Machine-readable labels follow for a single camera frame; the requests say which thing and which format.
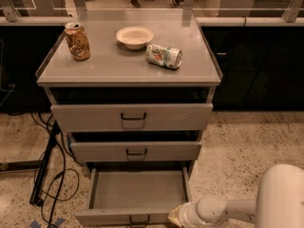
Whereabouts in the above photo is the black stand leg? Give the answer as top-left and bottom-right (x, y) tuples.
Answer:
(29, 122), (60, 206)

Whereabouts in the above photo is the black floor cable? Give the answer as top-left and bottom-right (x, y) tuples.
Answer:
(29, 111), (80, 228)

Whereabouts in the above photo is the grey drawer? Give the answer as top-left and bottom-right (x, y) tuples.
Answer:
(50, 87), (213, 132)
(70, 130), (201, 162)
(75, 165), (191, 227)

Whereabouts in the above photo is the green white lying can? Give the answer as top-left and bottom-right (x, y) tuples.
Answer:
(146, 44), (182, 70)

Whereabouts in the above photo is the grey top drawer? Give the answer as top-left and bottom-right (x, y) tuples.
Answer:
(50, 87), (213, 132)

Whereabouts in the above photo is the grey bottom drawer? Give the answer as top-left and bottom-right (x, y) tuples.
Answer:
(75, 165), (191, 227)

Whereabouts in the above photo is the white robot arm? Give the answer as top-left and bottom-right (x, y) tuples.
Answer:
(168, 164), (304, 228)

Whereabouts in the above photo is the grey middle drawer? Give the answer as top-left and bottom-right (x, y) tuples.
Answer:
(70, 130), (201, 162)

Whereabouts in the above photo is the grey drawer cabinet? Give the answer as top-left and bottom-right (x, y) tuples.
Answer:
(38, 9), (222, 173)

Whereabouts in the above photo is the blue tape marker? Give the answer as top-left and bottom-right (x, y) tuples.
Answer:
(29, 218), (67, 228)

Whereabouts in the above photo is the orange upright soda can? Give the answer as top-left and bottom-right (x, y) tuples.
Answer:
(65, 22), (90, 61)

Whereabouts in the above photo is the white paper bowl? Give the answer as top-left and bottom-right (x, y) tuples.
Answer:
(116, 27), (154, 49)

